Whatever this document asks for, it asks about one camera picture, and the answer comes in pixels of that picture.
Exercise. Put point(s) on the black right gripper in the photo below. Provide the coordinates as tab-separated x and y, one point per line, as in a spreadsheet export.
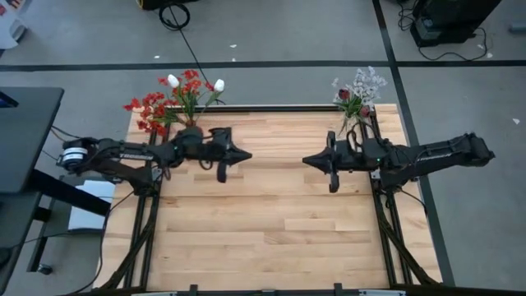
353	156

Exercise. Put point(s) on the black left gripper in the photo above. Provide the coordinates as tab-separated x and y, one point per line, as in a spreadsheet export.
222	150

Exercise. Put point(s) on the dark red artificial tulip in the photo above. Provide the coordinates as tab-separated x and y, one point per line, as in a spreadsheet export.
365	111
344	94

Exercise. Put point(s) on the white artificial tulip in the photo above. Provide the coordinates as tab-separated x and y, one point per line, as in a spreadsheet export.
219	85
173	80

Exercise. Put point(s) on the small red flower sprig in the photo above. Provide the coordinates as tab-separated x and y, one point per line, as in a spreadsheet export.
191	76

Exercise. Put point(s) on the large red flower bunch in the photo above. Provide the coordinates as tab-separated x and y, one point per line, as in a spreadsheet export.
150	109

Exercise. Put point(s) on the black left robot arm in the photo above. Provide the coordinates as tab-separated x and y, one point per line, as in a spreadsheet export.
131	156

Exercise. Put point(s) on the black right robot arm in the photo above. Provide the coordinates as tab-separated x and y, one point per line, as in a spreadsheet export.
431	158

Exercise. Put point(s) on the clear glass vase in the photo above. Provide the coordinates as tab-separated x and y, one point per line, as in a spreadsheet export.
347	123

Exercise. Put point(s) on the red glass vase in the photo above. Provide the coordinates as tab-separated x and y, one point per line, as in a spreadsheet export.
190	123

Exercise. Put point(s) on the white box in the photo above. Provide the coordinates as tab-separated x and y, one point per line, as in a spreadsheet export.
88	205

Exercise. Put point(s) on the black floor equipment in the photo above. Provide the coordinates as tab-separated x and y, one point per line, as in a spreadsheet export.
448	20

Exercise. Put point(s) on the black desk top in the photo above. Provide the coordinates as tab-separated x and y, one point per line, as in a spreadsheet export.
24	135

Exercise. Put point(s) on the black caster wheel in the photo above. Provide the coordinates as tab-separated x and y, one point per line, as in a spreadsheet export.
45	270

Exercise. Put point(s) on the white printed object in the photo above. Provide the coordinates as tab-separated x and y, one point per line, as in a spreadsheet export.
10	24

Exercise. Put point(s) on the black desk leg frame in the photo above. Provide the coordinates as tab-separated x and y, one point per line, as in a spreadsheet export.
61	191

